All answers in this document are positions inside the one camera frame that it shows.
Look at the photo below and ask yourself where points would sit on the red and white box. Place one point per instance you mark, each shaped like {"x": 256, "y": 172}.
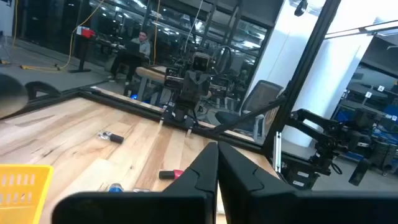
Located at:
{"x": 88, "y": 33}

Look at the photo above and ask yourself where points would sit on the wooden workbench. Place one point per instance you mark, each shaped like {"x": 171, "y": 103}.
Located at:
{"x": 149, "y": 74}

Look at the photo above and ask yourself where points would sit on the white building column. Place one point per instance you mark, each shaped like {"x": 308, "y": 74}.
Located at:
{"x": 280, "y": 46}
{"x": 342, "y": 93}

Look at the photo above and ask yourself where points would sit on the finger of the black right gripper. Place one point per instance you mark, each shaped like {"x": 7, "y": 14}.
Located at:
{"x": 175, "y": 79}
{"x": 200, "y": 96}

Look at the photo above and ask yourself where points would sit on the clear nail polish bottle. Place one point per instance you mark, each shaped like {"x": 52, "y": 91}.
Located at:
{"x": 141, "y": 189}

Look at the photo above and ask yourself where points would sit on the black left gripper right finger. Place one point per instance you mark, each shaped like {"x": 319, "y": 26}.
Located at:
{"x": 264, "y": 202}

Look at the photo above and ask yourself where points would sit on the person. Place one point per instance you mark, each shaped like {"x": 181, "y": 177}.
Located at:
{"x": 143, "y": 46}

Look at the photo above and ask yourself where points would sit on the ceiling strip light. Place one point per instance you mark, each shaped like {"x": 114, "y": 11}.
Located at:
{"x": 379, "y": 26}

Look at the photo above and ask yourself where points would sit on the blue nail polish bottle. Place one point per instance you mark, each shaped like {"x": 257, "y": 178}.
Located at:
{"x": 115, "y": 187}

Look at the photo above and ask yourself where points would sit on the black labelled control box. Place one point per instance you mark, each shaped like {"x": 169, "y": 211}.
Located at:
{"x": 298, "y": 182}

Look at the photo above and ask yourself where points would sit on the black bin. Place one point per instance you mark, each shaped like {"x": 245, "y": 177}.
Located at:
{"x": 384, "y": 155}

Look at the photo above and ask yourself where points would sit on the dark laptop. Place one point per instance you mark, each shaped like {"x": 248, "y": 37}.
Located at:
{"x": 132, "y": 47}

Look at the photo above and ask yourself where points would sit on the black cylinder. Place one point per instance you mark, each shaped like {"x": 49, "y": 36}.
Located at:
{"x": 359, "y": 172}

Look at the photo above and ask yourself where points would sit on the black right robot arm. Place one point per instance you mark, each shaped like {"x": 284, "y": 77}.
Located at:
{"x": 182, "y": 115}

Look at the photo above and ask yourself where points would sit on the yellow plastic basket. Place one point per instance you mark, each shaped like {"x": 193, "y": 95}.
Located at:
{"x": 40, "y": 186}

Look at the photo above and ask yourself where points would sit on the grey mesh office chair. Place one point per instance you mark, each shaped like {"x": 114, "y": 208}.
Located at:
{"x": 264, "y": 96}

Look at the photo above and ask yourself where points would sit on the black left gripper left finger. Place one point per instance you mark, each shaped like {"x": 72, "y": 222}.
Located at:
{"x": 186, "y": 202}

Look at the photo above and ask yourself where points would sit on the black pedestal stand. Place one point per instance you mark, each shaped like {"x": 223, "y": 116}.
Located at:
{"x": 83, "y": 53}

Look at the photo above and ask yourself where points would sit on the black aluminium table frame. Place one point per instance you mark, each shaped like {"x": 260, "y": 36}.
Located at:
{"x": 306, "y": 62}

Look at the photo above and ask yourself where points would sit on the silver metal bracket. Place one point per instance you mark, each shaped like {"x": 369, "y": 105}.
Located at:
{"x": 277, "y": 152}

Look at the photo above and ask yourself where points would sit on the black jointed arm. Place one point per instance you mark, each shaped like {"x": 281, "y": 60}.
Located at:
{"x": 326, "y": 124}

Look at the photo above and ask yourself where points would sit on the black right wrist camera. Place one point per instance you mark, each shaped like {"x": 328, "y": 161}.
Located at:
{"x": 201, "y": 62}

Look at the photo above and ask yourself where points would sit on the black ceiling camera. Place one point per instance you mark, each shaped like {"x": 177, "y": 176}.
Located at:
{"x": 301, "y": 7}

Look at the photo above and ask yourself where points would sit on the white numbered sign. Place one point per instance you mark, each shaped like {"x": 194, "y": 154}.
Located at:
{"x": 381, "y": 88}
{"x": 368, "y": 94}

